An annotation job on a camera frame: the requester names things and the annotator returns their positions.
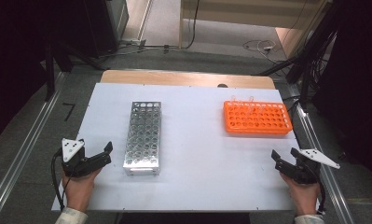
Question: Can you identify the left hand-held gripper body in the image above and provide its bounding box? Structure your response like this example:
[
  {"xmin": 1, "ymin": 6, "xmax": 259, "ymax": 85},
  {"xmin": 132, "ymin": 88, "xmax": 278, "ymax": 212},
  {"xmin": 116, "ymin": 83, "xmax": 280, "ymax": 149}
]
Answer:
[{"xmin": 61, "ymin": 138, "xmax": 113, "ymax": 179}]

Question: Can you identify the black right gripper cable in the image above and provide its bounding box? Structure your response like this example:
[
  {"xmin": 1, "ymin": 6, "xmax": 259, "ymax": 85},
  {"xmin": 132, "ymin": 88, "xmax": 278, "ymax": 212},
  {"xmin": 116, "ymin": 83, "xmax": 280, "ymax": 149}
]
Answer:
[{"xmin": 316, "ymin": 174, "xmax": 328, "ymax": 216}]

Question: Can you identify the black stand with cables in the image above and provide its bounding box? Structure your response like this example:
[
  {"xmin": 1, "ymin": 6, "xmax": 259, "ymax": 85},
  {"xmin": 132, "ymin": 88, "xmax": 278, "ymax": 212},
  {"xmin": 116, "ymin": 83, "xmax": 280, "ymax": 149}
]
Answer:
[{"xmin": 256, "ymin": 0, "xmax": 343, "ymax": 110}]

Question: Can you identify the person's right hand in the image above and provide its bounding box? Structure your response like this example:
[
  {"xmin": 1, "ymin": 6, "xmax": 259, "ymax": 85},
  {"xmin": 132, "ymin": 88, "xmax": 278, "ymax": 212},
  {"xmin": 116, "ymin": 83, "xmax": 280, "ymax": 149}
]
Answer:
[{"xmin": 280, "ymin": 172, "xmax": 322, "ymax": 217}]

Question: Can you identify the person's left hand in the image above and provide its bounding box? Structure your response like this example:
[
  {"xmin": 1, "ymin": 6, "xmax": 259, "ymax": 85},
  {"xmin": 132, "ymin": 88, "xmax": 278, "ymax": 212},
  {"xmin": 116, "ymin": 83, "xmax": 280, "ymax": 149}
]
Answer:
[{"xmin": 62, "ymin": 167, "xmax": 103, "ymax": 213}]

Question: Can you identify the black hanging cable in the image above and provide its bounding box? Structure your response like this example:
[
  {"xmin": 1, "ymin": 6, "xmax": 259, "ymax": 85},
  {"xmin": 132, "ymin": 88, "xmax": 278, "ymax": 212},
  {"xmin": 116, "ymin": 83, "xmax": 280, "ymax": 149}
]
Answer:
[{"xmin": 181, "ymin": 0, "xmax": 202, "ymax": 50}]

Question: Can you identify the orange plastic test tube rack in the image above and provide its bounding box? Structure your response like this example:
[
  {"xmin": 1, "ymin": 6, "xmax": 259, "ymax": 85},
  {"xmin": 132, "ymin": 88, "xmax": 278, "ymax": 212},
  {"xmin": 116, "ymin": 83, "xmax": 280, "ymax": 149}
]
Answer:
[{"xmin": 223, "ymin": 100, "xmax": 294, "ymax": 135}]

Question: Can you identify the dark cabinet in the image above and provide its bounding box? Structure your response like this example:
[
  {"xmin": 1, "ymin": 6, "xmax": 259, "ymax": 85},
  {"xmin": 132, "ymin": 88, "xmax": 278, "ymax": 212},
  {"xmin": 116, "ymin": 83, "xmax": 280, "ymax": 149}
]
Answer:
[{"xmin": 80, "ymin": 0, "xmax": 130, "ymax": 60}]

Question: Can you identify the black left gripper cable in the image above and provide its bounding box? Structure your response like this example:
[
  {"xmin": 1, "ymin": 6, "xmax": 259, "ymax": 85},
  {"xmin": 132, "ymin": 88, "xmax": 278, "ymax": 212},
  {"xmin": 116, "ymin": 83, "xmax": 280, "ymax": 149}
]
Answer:
[{"xmin": 50, "ymin": 151, "xmax": 66, "ymax": 213}]

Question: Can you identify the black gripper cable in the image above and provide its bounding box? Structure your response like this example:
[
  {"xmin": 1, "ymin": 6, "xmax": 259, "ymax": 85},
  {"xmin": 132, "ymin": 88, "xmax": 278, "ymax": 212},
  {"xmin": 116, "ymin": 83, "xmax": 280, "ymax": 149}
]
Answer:
[
  {"xmin": 50, "ymin": 151, "xmax": 66, "ymax": 213},
  {"xmin": 316, "ymin": 174, "xmax": 328, "ymax": 216}
]

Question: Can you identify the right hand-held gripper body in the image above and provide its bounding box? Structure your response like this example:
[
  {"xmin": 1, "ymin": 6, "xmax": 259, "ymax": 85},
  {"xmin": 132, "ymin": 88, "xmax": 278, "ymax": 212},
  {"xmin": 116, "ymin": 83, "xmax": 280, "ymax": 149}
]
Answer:
[{"xmin": 275, "ymin": 148, "xmax": 341, "ymax": 185}]

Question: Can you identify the white floor cable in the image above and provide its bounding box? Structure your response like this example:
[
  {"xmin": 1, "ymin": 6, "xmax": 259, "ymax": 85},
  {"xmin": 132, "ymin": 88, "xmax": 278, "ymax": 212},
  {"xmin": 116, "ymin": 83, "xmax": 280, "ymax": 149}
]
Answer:
[{"xmin": 242, "ymin": 38, "xmax": 280, "ymax": 63}]

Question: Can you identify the silver metal test tube rack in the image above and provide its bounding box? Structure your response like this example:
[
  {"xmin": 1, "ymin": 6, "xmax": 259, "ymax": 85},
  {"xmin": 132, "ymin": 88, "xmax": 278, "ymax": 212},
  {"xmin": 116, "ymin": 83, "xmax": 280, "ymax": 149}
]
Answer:
[{"xmin": 122, "ymin": 101, "xmax": 162, "ymax": 176}]

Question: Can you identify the aluminium floor rail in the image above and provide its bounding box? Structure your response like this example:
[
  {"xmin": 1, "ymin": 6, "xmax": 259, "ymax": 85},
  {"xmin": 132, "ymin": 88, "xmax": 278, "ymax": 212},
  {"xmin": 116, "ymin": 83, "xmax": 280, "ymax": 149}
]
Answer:
[
  {"xmin": 287, "ymin": 92, "xmax": 356, "ymax": 224},
  {"xmin": 0, "ymin": 72, "xmax": 68, "ymax": 224}
]

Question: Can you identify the black tripod stand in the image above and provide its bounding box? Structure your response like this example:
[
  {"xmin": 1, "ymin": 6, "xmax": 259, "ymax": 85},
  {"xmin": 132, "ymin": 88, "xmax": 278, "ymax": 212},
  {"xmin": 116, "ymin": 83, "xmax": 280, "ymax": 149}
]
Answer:
[{"xmin": 43, "ymin": 36, "xmax": 108, "ymax": 103}]

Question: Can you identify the wooden table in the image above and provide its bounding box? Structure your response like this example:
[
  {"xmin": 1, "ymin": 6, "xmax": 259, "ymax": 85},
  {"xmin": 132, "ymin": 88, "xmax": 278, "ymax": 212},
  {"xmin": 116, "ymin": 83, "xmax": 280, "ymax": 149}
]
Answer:
[{"xmin": 100, "ymin": 69, "xmax": 277, "ymax": 91}]

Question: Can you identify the light wooden furniture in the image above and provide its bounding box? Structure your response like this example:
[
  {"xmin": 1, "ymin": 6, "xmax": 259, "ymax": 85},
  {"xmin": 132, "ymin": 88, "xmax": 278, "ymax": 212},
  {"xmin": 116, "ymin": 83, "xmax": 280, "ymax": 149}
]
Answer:
[{"xmin": 178, "ymin": 0, "xmax": 332, "ymax": 60}]

